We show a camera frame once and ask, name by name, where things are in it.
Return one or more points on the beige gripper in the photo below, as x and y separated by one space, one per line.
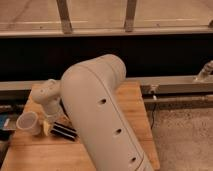
48 123

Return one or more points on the black striped eraser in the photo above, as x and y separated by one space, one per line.
64 131

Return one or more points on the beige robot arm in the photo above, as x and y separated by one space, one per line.
86 93

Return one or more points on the translucent plastic cup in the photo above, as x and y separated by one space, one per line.
29 122

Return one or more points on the blue object at left edge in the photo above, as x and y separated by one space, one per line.
4 122

